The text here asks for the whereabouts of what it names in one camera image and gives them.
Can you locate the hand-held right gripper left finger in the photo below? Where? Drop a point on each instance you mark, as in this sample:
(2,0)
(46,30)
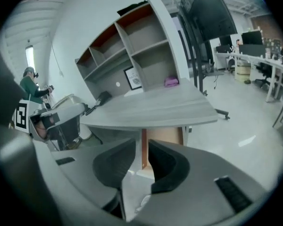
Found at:
(85,173)

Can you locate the pink cloth pouch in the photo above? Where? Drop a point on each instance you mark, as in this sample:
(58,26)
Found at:
(171,81)

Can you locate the black desk partition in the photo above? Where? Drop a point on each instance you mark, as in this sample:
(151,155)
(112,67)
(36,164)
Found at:
(251,49)

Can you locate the black television stand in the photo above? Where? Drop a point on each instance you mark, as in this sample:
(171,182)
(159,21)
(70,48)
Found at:
(198,62)

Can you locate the long ceiling tube light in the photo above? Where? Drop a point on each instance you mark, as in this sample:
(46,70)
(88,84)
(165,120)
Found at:
(29,56)

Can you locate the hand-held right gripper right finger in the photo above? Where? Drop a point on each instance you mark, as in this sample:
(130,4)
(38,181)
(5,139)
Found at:
(198,185)

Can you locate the beige round bin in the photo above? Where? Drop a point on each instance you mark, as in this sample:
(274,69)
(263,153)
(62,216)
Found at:
(242,72)

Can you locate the black bag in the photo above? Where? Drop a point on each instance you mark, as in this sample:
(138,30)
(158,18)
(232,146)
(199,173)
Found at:
(132,7)

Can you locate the grey shelf unit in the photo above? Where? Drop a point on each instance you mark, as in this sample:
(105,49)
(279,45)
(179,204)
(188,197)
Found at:
(146,32)

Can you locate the black computer monitor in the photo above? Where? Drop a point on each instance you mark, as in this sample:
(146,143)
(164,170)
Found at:
(223,49)
(252,37)

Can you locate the long white desk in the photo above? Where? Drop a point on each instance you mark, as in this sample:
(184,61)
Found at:
(250,58)

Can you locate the grey wooden desk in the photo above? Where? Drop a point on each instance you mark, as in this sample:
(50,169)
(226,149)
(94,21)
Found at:
(155,107)

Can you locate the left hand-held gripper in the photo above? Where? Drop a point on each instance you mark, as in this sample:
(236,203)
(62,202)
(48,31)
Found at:
(61,113)

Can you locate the black television screen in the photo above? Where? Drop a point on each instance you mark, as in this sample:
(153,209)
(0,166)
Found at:
(210,10)

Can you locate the black framed picture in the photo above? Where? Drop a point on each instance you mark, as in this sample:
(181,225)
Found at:
(133,78)

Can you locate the black office chair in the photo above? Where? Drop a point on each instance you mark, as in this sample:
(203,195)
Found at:
(264,68)

